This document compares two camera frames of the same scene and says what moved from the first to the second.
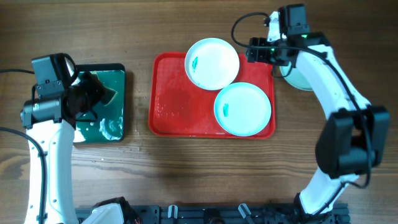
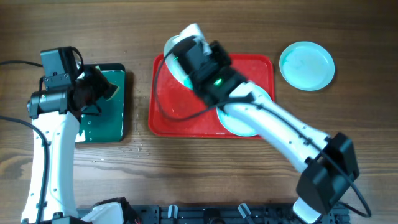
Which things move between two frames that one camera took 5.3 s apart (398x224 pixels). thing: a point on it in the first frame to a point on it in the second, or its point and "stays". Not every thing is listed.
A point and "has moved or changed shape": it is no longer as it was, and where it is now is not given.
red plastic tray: (178, 108) stays
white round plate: (212, 63) has moved or changed shape
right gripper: (257, 55) to (219, 57)
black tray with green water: (110, 126) stays
